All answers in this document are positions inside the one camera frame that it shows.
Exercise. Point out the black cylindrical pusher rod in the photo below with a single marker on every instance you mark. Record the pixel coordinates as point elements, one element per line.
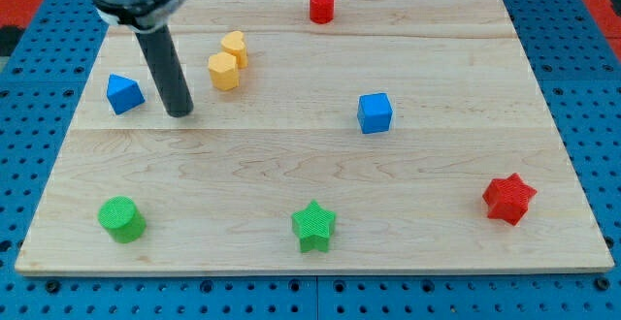
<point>163,62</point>

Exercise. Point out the blue triangle block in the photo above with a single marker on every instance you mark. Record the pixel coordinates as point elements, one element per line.
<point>123,94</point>

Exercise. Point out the yellow hexagon block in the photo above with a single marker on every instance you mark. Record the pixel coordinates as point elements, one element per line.
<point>224,71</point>

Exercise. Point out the yellow heart block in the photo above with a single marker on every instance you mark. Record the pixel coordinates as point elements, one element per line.
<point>234,43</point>

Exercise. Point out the red cylinder block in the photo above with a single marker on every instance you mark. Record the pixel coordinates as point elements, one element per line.
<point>321,11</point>

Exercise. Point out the green cylinder block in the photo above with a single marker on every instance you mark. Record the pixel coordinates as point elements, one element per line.
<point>121,219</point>

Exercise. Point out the wooden board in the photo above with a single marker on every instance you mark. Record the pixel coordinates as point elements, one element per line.
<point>217,188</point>

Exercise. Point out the blue cube block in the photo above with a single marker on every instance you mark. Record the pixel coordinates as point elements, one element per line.
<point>374,113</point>

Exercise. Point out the green star block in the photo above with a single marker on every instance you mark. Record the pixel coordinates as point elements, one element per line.
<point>313,226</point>

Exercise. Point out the red star block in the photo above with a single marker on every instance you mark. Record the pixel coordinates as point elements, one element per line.
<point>508,198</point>

